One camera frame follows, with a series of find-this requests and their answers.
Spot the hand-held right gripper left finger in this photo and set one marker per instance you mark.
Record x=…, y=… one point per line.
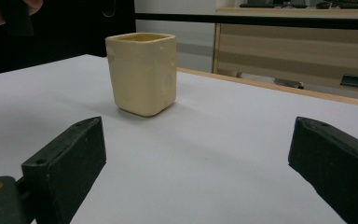
x=65, y=168

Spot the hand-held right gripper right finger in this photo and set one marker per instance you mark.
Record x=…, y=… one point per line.
x=335, y=161

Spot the beige square cup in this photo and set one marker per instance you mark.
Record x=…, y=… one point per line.
x=143, y=74

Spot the wooden desk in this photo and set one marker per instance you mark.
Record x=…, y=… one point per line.
x=292, y=49

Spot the black computer mouse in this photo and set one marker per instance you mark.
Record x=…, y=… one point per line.
x=323, y=5

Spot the black keyboard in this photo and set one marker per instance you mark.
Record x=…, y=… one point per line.
x=357, y=5
x=261, y=5

